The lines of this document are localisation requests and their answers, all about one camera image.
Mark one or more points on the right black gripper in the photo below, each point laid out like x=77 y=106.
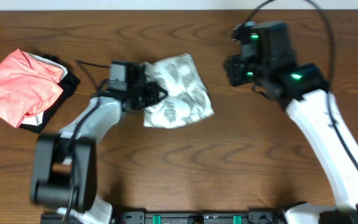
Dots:
x=233 y=63

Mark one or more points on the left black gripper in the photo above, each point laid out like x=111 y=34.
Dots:
x=151 y=88

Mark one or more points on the white fern print dress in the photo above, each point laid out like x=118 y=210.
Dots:
x=187 y=101

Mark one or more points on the black garment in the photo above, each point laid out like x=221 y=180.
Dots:
x=68 y=83

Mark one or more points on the pink garment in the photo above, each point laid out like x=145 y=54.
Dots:
x=29 y=85

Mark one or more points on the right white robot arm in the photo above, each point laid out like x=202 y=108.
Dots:
x=311 y=105

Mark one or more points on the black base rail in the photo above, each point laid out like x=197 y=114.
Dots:
x=254 y=216

